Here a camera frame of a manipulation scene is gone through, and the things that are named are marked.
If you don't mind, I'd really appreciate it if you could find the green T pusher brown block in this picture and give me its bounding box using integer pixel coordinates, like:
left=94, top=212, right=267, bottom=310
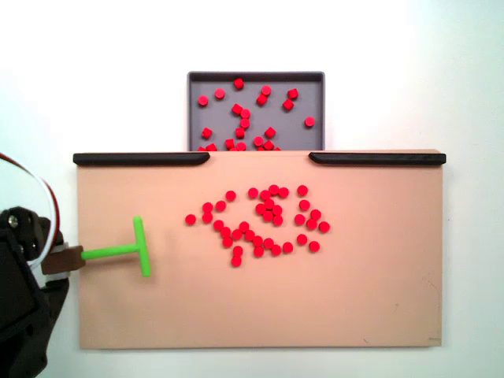
left=41, top=215, right=153, bottom=279

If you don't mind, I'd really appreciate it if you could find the grey shallow tray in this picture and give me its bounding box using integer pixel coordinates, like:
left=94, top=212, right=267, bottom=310
left=186, top=70, right=326, bottom=153

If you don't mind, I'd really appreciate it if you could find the peach rectangular board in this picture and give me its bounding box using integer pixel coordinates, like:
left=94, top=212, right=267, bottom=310
left=74, top=148, right=444, bottom=350

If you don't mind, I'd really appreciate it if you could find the white red black servo cable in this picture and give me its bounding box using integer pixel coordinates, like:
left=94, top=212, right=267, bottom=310
left=0, top=152, right=61, bottom=272

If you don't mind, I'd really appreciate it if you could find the black rail strip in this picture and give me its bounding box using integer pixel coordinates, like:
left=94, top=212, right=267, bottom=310
left=308, top=151, right=447, bottom=166
left=72, top=152, right=211, bottom=167

